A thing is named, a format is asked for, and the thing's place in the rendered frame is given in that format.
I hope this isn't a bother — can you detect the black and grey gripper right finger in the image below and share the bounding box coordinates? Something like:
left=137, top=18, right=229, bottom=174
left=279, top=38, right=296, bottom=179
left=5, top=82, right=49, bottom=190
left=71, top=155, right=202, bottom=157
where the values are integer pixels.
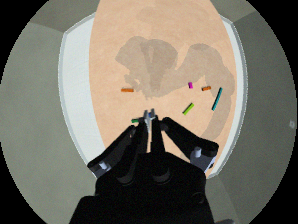
left=149, top=108, right=219, bottom=182

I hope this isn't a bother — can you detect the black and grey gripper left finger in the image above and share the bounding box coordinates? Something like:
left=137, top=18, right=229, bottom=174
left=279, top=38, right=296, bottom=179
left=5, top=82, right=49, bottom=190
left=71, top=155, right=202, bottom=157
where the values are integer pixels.
left=87, top=110, right=150, bottom=183

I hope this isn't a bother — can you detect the lime green rod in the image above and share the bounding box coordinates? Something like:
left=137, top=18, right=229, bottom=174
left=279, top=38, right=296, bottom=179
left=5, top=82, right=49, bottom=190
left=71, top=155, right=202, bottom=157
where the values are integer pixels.
left=183, top=103, right=194, bottom=115

